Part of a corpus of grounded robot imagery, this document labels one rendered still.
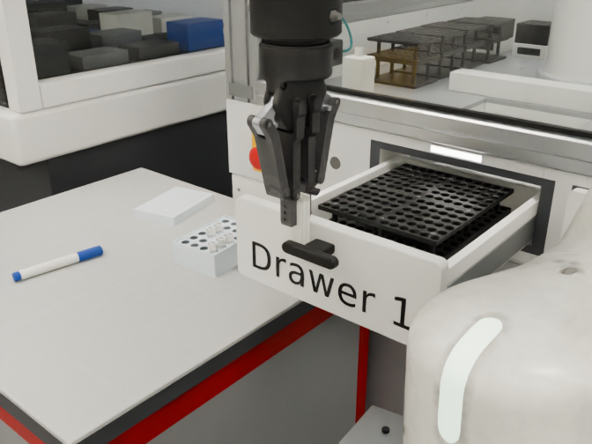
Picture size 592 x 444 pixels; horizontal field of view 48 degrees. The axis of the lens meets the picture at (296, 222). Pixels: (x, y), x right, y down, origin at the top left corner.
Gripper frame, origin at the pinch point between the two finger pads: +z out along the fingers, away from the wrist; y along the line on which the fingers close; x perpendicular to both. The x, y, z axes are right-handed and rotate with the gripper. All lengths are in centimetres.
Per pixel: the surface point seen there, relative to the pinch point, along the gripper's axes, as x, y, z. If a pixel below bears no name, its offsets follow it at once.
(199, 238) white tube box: -27.0, -9.0, 13.6
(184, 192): -47, -24, 15
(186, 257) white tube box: -26.2, -5.4, 15.3
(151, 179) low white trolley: -61, -27, 17
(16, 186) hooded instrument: -94, -14, 23
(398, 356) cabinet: -3.7, -32.4, 37.9
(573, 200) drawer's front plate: 20.9, -30.6, 1.5
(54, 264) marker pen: -40.8, 8.0, 16.0
